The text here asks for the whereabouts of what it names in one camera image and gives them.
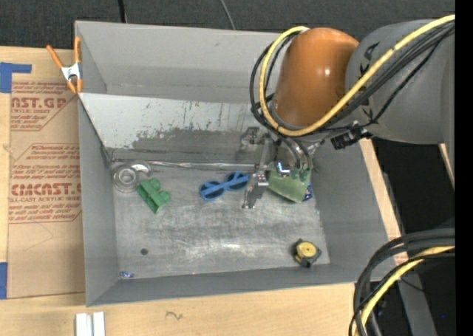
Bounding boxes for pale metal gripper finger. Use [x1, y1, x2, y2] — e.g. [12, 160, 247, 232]
[241, 172, 270, 210]
[236, 126, 261, 160]

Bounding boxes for green sponge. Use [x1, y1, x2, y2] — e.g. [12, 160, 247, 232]
[266, 168, 312, 204]

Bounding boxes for blue sunglasses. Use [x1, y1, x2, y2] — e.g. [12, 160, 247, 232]
[199, 171, 252, 202]

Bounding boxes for grey metal bin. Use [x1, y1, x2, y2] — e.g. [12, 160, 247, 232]
[73, 19, 392, 308]

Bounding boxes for yellow and black tape measure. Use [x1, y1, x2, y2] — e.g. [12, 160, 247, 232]
[293, 238, 323, 269]

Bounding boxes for green toy block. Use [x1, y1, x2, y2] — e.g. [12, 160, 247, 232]
[135, 178, 172, 215]

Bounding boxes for clear glass jar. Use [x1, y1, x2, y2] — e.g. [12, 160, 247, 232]
[110, 162, 153, 194]

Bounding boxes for brown cardboard board red print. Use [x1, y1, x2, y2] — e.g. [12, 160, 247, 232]
[0, 45, 86, 301]

